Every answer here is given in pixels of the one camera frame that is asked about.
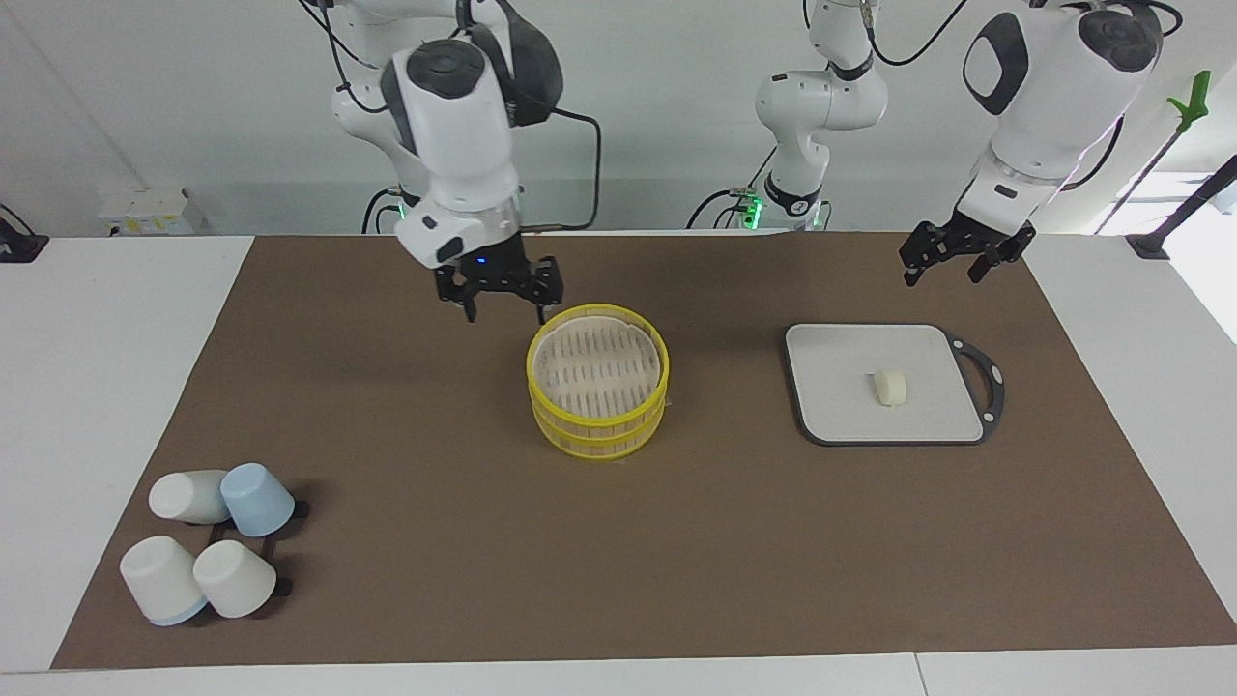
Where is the grey cutting board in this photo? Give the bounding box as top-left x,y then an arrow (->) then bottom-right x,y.
784,323 -> 1006,448

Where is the thin black rod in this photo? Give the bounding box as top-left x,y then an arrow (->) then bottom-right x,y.
1094,121 -> 1188,237

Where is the brown table mat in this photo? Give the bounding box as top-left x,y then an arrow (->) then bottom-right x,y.
50,232 -> 1237,671

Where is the green plastic clamp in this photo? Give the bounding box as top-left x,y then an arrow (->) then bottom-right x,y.
1166,70 -> 1213,136

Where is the light blue plastic cup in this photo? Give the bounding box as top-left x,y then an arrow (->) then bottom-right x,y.
220,463 -> 297,538

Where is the white socket box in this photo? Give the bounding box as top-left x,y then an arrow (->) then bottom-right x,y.
97,187 -> 210,237

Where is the black cup rack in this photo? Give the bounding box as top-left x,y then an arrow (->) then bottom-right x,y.
205,499 -> 310,600

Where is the white plastic cup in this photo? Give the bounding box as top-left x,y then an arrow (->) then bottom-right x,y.
148,470 -> 233,526
192,539 -> 279,621
120,536 -> 210,627

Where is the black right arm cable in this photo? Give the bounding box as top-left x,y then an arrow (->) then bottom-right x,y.
520,104 -> 602,233

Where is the black base cable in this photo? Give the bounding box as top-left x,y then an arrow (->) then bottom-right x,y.
361,186 -> 409,236
685,145 -> 780,231

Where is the black stand bracket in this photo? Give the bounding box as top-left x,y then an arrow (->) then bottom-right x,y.
1125,153 -> 1237,261

